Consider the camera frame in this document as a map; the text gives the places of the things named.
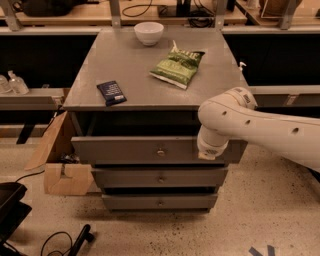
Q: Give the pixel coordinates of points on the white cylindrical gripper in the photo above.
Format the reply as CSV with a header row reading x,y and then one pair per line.
x,y
210,149

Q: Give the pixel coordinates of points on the grey top drawer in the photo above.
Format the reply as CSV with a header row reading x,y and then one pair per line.
x,y
141,150

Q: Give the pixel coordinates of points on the grey drawer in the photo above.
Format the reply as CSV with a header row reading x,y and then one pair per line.
x,y
139,177
152,202
141,150

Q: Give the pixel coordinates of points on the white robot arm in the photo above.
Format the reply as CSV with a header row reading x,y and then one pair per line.
x,y
233,114

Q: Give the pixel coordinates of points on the grey drawer cabinet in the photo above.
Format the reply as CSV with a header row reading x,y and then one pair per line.
x,y
153,107

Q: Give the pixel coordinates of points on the grey bottom drawer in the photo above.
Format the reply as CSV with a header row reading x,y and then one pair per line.
x,y
152,202

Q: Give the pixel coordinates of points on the grey middle drawer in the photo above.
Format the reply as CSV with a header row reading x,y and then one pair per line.
x,y
139,177

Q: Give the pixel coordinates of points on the open cardboard box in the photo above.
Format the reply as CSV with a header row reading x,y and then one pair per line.
x,y
60,178

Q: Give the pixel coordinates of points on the green chip bag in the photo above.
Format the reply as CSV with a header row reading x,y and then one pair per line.
x,y
178,67

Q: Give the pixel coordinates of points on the white pump dispenser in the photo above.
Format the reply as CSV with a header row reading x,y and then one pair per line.
x,y
242,65

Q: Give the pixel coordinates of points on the dark blue snack bar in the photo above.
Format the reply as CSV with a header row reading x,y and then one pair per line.
x,y
111,93

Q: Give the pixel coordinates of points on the white ceramic bowl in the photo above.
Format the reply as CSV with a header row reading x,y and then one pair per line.
x,y
148,33

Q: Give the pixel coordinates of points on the black office chair base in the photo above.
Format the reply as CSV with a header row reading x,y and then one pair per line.
x,y
12,213

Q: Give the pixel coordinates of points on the clear plastic bottle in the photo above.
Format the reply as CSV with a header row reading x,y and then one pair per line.
x,y
4,85
17,84

